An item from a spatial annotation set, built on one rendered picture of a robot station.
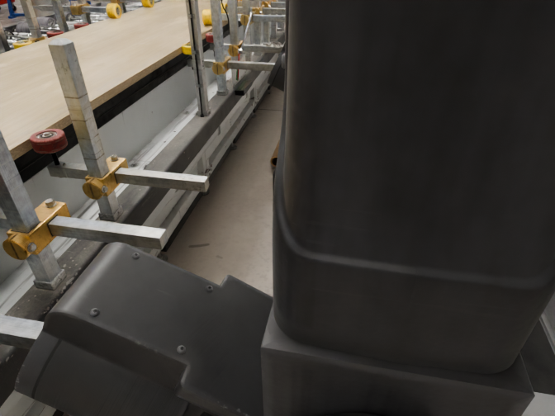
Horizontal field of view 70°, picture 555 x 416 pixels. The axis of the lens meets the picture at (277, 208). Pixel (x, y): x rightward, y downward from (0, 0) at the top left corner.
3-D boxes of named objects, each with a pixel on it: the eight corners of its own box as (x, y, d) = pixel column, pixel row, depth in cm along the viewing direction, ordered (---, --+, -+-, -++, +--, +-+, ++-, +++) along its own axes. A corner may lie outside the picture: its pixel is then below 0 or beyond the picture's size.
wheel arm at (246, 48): (294, 54, 200) (294, 44, 198) (293, 55, 198) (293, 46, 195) (212, 49, 207) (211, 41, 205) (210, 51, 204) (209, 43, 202)
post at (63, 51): (123, 222, 109) (72, 37, 82) (116, 229, 107) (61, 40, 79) (111, 220, 110) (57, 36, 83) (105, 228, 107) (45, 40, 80)
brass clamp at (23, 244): (75, 221, 87) (68, 202, 84) (33, 262, 76) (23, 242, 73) (49, 218, 88) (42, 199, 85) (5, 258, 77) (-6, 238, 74)
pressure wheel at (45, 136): (45, 182, 102) (29, 142, 95) (42, 170, 108) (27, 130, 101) (78, 175, 105) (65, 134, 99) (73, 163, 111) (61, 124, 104)
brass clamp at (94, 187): (132, 174, 109) (128, 158, 106) (106, 200, 98) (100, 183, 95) (111, 172, 110) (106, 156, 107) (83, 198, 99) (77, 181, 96)
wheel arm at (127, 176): (210, 188, 102) (208, 174, 100) (206, 196, 100) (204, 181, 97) (59, 172, 109) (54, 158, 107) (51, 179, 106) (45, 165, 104)
